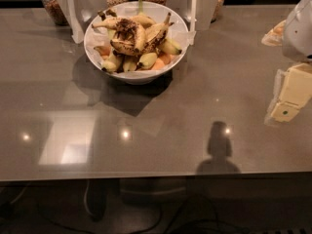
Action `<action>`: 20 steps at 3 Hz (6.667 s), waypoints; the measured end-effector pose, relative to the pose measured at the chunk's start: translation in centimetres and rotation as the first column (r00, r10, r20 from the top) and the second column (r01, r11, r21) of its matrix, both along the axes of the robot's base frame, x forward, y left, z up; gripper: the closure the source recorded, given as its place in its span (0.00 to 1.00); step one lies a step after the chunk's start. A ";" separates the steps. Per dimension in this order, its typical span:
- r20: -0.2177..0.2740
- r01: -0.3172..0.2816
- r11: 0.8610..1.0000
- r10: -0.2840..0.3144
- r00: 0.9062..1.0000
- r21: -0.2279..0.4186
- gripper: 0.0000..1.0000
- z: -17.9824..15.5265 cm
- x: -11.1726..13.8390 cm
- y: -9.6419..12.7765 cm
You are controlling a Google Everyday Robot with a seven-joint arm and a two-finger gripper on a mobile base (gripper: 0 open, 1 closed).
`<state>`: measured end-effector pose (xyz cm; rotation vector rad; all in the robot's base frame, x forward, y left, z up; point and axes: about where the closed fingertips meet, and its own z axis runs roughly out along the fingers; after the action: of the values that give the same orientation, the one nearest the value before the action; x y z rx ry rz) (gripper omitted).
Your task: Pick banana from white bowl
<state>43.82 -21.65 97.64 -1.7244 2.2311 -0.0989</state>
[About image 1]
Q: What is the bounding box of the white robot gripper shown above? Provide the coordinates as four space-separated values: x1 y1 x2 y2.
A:
261 0 312 125

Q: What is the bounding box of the white ceramic bowl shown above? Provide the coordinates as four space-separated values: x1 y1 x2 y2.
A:
84 2 189 85

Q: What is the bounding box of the small banana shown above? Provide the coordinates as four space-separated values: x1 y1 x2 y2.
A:
123 56 137 72
137 53 158 69
101 52 123 73

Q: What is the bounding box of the left glass grain jar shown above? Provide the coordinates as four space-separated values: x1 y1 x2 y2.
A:
41 0 68 26

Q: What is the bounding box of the greenish banana right side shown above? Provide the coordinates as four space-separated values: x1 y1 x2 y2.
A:
158 39 182 56

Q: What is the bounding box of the far right glass jar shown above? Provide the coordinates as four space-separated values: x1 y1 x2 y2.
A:
211 0 224 23

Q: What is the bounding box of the small banana lower middle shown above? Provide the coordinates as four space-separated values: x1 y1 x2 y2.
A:
123 56 137 72

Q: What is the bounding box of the orange fruit piece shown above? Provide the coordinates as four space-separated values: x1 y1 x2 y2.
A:
151 54 173 70

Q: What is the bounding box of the black floor cable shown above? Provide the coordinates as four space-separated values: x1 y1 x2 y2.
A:
32 192 254 234

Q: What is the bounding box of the right clear acrylic stand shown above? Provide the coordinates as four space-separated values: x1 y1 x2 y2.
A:
167 0 218 45

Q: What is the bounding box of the brown spotted banana centre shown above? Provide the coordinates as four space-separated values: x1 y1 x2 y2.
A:
110 19 146 56

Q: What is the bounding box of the spotted ripe banana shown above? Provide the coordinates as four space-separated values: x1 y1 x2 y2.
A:
142 13 173 54

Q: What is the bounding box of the small banana lower right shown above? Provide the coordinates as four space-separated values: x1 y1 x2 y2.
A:
137 53 158 69

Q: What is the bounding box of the banana at upper left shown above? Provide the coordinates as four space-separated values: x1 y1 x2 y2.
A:
92 15 156 29

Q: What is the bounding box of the small banana lower left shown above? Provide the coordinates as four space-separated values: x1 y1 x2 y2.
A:
101 52 123 73

